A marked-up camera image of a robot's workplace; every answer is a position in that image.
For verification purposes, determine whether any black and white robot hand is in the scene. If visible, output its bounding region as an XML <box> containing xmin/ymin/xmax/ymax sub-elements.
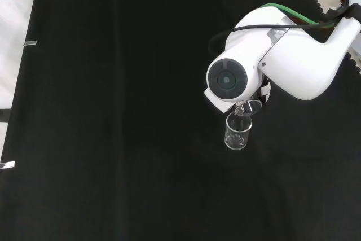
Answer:
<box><xmin>257</xmin><ymin>75</ymin><xmax>272</xmax><ymax>104</ymax></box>

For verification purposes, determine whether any small clear glass beaker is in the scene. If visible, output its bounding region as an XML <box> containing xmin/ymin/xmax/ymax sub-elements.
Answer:
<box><xmin>233</xmin><ymin>98</ymin><xmax>263</xmax><ymax>118</ymax></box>

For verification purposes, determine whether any clear glass beaker with markings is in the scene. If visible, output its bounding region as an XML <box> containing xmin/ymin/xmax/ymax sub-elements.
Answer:
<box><xmin>224</xmin><ymin>111</ymin><xmax>253</xmax><ymax>151</ymax></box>

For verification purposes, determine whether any black bench cloth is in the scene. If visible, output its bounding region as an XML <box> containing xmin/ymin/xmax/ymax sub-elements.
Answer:
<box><xmin>0</xmin><ymin>0</ymin><xmax>361</xmax><ymax>241</ymax></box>

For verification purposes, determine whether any white wrist camera shell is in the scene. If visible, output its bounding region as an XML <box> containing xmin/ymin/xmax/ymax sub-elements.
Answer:
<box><xmin>204</xmin><ymin>86</ymin><xmax>246</xmax><ymax>113</ymax></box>

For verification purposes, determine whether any black cable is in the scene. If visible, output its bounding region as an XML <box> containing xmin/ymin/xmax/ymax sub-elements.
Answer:
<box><xmin>208</xmin><ymin>18</ymin><xmax>345</xmax><ymax>55</ymax></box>

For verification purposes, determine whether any green cable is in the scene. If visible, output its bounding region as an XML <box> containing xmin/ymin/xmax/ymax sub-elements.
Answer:
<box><xmin>259</xmin><ymin>3</ymin><xmax>340</xmax><ymax>27</ymax></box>

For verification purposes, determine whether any black strap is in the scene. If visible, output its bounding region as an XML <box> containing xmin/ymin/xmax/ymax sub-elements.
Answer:
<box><xmin>341</xmin><ymin>2</ymin><xmax>361</xmax><ymax>24</ymax></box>

